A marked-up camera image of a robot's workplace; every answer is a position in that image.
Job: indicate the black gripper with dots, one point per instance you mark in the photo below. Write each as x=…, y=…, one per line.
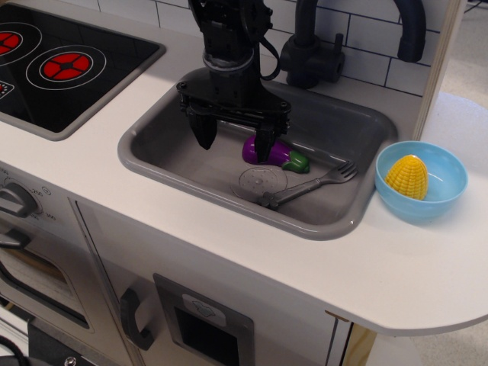
x=235, y=95

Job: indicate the yellow toy corn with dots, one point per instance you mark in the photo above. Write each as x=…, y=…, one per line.
x=409, y=177

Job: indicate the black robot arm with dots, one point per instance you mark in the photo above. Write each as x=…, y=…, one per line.
x=233, y=31

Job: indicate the grey sink basin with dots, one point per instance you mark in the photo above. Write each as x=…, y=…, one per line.
x=161, y=145

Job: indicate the light blue bowl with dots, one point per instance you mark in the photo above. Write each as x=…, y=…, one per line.
x=447, y=181

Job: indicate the purple toy eggplant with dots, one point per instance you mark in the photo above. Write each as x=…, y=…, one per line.
x=281, y=155

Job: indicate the grey toy fork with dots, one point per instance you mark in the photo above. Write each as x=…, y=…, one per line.
x=337, y=175

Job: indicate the black faucet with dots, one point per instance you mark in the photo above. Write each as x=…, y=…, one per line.
x=306, y=61

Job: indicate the black toy stovetop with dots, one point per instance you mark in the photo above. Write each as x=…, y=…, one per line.
x=57, y=73

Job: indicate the grey dispenser panel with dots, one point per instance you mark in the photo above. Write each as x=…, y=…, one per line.
x=205, y=327

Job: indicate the grey oven knob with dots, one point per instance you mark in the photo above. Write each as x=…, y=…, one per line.
x=19, y=201

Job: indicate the grey cabinet door handle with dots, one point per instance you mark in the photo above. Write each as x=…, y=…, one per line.
x=129, y=305

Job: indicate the grey oven door handle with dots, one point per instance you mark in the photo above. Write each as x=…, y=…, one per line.
x=14, y=239

